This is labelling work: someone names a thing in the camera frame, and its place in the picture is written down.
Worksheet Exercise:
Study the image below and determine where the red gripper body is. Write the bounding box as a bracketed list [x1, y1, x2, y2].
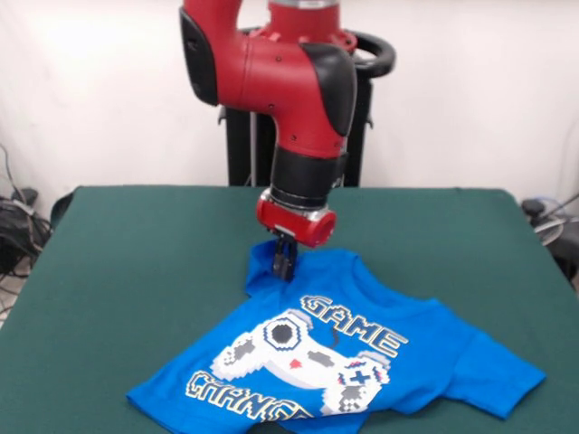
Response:
[255, 188, 337, 249]

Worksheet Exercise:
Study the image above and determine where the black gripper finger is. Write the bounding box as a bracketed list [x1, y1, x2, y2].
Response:
[271, 233, 290, 278]
[280, 237, 299, 284]

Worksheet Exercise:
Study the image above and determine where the blue printed t-shirt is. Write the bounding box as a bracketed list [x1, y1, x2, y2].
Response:
[125, 241, 547, 434]

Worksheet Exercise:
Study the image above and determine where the dark green table cloth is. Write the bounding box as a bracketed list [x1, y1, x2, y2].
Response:
[0, 184, 579, 434]

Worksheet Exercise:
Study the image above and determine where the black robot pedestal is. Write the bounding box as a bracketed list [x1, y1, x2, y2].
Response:
[215, 29, 397, 187]

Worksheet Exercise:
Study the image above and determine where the black cable tangle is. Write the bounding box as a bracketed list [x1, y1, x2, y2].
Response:
[0, 144, 53, 317]
[519, 193, 579, 290]

